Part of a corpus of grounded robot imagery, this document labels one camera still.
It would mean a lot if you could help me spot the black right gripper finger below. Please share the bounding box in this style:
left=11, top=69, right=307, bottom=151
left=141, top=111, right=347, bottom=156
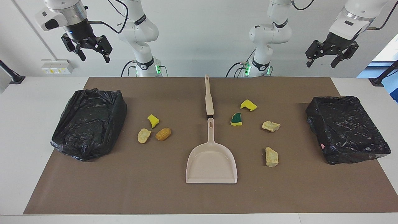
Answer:
left=61, top=34, right=86, bottom=62
left=95, top=35, right=113, bottom=63

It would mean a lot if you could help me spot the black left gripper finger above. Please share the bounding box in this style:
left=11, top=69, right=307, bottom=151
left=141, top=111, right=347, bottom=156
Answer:
left=330, top=43, right=359, bottom=68
left=305, top=40, right=327, bottom=68

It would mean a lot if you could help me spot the notched yellow sponge piece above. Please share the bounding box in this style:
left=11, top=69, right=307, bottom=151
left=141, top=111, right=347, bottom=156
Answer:
left=240, top=99, right=257, bottom=111

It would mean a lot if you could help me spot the small pale bread chunk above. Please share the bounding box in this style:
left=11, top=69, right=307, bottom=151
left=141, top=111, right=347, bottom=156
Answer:
left=262, top=121, right=281, bottom=132

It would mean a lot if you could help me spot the small yellow sponge piece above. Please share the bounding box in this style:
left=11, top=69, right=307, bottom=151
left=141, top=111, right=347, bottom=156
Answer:
left=147, top=114, right=160, bottom=129

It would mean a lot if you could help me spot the pale yellow bread chunk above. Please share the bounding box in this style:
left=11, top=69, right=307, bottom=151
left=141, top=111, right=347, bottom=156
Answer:
left=137, top=128, right=152, bottom=144

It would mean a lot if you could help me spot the brown bread roll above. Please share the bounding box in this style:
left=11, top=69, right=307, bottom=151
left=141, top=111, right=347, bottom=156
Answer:
left=155, top=128, right=172, bottom=141

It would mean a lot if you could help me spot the long pale bread chunk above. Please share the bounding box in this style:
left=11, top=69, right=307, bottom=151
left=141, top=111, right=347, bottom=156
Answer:
left=265, top=147, right=279, bottom=167

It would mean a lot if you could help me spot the beige hand brush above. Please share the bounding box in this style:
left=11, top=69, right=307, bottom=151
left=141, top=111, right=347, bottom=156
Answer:
left=204, top=75, right=215, bottom=119

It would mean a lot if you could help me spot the beige plastic dustpan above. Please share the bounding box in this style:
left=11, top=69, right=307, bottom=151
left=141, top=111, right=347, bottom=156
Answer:
left=186, top=118, right=238, bottom=184

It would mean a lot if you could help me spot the black bag-lined bin, pink spot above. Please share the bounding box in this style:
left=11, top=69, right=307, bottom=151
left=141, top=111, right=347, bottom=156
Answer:
left=305, top=96, right=391, bottom=165

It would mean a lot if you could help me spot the brown table mat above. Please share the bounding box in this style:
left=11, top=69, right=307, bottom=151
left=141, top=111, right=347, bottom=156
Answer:
left=23, top=77, right=398, bottom=215

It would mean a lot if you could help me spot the white wall socket box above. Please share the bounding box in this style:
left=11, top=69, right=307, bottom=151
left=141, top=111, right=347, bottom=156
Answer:
left=41, top=59, right=74, bottom=75

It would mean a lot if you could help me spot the black base power cable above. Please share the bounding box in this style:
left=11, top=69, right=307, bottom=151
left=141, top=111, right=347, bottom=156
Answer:
left=121, top=60, right=138, bottom=77
left=225, top=48, right=257, bottom=77

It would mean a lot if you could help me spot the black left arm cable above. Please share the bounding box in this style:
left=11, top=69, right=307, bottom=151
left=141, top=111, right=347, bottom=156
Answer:
left=291, top=0, right=398, bottom=31

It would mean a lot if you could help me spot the thin wall cable conduit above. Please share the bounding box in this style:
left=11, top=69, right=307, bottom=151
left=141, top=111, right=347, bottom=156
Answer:
left=12, top=0, right=58, bottom=60

